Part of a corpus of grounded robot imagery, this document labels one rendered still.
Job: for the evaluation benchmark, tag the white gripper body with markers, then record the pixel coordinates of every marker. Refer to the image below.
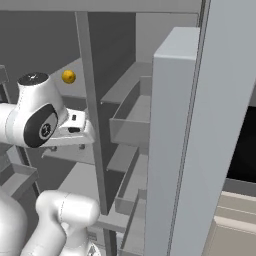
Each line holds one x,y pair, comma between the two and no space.
75,137

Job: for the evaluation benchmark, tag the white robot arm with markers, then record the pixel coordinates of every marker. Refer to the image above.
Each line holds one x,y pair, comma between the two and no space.
36,110

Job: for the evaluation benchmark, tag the grey fridge shelf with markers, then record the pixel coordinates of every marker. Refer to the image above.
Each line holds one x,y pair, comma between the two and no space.
76,90
71,156
83,181

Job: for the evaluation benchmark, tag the yellow lemon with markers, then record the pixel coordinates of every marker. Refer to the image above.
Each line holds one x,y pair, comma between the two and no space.
68,77

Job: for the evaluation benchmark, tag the grey fridge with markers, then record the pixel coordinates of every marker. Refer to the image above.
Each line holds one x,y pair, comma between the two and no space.
110,40

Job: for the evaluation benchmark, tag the large grey door bin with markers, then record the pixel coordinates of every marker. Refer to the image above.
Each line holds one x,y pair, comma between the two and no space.
133,130

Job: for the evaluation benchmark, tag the shallow grey door bin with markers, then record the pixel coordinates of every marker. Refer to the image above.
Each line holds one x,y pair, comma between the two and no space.
131,200

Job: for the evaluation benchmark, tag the narrow grey door bin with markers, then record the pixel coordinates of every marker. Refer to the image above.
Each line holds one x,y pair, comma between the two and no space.
136,233

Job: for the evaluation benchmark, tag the black oven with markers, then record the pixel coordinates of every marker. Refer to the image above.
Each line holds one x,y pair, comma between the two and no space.
243,146

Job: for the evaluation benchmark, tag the cream cupboard run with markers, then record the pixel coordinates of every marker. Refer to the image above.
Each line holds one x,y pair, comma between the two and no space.
233,223

